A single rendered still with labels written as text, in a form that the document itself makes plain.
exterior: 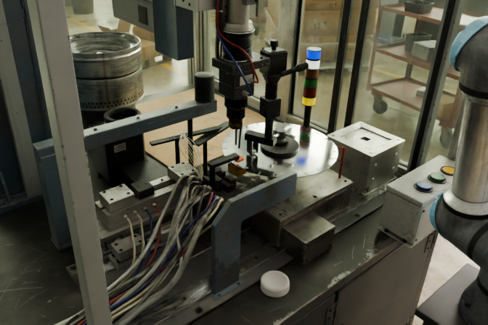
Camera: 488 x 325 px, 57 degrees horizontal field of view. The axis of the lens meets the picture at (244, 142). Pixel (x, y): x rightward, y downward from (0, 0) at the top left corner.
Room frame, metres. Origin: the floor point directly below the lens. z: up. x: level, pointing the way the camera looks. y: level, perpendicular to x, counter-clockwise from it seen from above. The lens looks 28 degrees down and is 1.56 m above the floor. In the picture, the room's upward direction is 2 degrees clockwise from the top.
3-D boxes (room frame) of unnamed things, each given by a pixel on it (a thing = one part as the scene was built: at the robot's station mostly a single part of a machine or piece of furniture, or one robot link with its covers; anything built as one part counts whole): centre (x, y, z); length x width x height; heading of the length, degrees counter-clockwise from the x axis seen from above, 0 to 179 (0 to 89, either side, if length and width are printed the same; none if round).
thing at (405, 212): (1.09, -0.53, 0.82); 0.28 x 0.11 x 0.15; 131
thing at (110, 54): (1.61, 0.54, 0.93); 0.31 x 0.31 x 0.36
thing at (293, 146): (1.14, -0.10, 0.96); 0.11 x 0.11 x 0.03
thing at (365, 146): (1.32, -0.39, 0.82); 0.18 x 0.18 x 0.15; 41
